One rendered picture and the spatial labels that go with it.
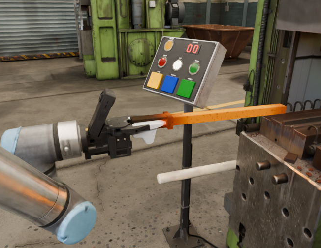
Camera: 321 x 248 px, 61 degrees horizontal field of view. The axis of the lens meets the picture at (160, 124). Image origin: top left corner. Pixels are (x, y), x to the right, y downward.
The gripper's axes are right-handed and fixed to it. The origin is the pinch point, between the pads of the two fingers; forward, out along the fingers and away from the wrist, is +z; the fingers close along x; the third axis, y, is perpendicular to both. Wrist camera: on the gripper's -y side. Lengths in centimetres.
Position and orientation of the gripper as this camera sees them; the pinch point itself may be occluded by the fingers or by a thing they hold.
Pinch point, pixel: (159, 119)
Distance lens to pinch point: 70.9
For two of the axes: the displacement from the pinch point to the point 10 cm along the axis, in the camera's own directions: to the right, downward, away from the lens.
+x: 3.0, 3.6, -8.8
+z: 9.5, -1.4, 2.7
